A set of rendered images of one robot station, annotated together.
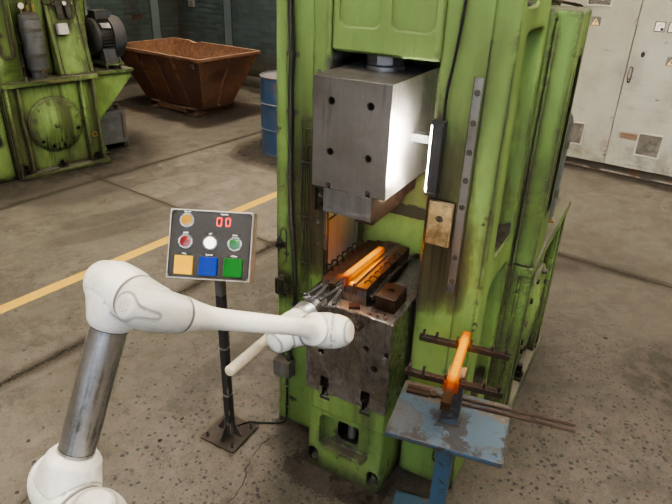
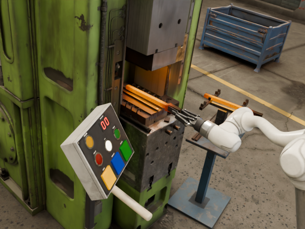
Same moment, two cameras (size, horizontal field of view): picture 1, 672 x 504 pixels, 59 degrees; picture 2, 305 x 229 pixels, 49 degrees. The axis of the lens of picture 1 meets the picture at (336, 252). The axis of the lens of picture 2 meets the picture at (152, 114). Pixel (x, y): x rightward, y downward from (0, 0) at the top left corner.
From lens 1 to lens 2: 2.39 m
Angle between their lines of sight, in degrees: 69
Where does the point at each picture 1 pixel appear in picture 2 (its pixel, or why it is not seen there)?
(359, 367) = (169, 151)
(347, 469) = (154, 216)
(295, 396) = (95, 221)
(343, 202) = (163, 57)
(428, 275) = (171, 81)
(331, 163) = (160, 34)
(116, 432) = not seen: outside the picture
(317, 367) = (148, 174)
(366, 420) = (168, 178)
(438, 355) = not seen: hidden behind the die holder
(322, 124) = (158, 7)
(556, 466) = not seen: hidden behind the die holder
